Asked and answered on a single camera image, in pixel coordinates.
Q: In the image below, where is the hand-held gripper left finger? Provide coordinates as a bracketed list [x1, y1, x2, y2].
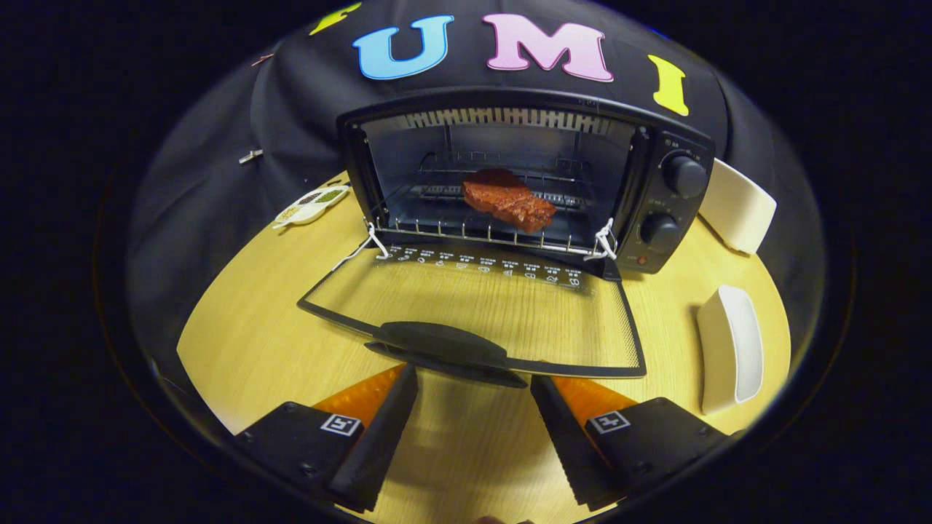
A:
[233, 362, 421, 514]

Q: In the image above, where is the white ridged tray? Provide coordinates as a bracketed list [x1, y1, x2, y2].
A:
[696, 285, 765, 416]

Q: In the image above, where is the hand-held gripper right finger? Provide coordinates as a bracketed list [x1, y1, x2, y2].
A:
[529, 374, 732, 510]

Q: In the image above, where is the red meat piece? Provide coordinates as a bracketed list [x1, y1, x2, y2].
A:
[462, 169, 558, 234]

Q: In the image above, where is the white toaster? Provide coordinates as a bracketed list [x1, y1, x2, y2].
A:
[698, 158, 778, 255]

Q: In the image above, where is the black toaster oven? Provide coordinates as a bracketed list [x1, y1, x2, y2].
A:
[297, 87, 716, 389]

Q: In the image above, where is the white divided spice dish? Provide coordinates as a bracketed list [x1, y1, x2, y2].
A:
[273, 185, 352, 229]

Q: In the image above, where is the black backdrop cloth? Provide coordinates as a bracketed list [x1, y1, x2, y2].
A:
[127, 0, 827, 365]

